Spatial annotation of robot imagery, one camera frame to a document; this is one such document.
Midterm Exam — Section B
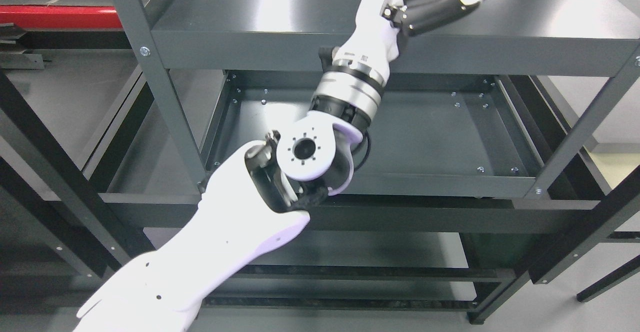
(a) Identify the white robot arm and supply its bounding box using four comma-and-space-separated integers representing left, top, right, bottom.
75, 54, 390, 332

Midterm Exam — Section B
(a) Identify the grey metal shelf unit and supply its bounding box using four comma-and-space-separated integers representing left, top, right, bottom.
1, 0, 639, 331

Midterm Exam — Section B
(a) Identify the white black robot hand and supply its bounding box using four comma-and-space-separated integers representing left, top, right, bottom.
332, 0, 485, 76

